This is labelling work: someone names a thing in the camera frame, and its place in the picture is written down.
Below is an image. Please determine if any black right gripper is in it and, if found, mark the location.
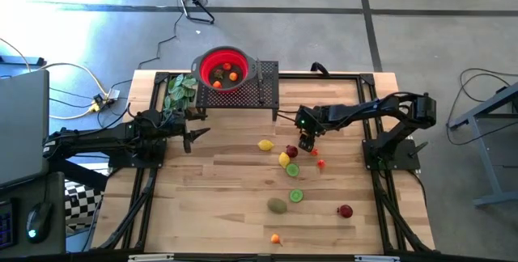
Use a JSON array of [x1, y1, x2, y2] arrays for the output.
[[295, 105, 327, 153]]

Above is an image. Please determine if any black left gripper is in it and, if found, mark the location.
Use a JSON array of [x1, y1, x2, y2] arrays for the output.
[[161, 109, 211, 154]]

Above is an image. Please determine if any red collapsible colander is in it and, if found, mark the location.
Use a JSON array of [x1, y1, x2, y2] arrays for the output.
[[190, 45, 260, 94]]

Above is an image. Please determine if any black-handled kitchen knife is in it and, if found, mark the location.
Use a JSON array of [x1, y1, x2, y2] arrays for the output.
[[256, 57, 267, 105]]

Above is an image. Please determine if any green potted plant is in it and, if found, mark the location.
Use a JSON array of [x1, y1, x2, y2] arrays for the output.
[[162, 73, 199, 120]]

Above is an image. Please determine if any black perforated metal shelf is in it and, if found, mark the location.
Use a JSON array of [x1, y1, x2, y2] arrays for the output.
[[195, 60, 280, 122]]

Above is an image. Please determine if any brown whole toy kiwi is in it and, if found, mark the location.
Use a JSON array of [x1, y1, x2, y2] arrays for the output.
[[266, 197, 288, 215]]

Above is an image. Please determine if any black diagonal beam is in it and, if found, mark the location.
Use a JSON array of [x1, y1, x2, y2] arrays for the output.
[[48, 157, 109, 192]]

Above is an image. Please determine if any black-white checkerboard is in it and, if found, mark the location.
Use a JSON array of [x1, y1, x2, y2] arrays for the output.
[[63, 179, 105, 230]]

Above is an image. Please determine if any black desk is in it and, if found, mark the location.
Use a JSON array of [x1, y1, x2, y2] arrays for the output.
[[0, 171, 68, 257]]

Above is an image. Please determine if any black computer mouse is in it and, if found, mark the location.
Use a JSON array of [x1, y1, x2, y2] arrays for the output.
[[26, 201, 53, 244]]

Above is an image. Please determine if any dark flat floor bar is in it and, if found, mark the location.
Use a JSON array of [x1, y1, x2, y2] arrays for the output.
[[0, 55, 46, 67]]

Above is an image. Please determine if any black keyboard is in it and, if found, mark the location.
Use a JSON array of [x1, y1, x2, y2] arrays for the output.
[[0, 199, 17, 251]]

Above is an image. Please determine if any black aluminium table frame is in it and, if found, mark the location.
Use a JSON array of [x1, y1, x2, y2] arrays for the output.
[[91, 70, 437, 255]]

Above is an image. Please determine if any black curved hose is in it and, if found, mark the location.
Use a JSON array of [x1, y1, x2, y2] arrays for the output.
[[310, 61, 329, 78]]

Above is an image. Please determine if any black fan cable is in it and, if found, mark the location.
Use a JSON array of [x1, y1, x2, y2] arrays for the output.
[[137, 0, 182, 70]]

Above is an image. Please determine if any cream floor cable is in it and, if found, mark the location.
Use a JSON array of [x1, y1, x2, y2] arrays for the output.
[[38, 61, 111, 120], [0, 37, 32, 73]]

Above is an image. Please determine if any silver bracket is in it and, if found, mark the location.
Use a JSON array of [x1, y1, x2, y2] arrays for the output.
[[128, 253, 175, 262], [355, 255, 401, 262]]

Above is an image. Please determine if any grey-blue table frame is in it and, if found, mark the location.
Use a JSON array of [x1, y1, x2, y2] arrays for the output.
[[446, 82, 518, 210]]

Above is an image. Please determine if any black floor cable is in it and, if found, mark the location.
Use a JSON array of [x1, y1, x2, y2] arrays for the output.
[[449, 67, 518, 146]]

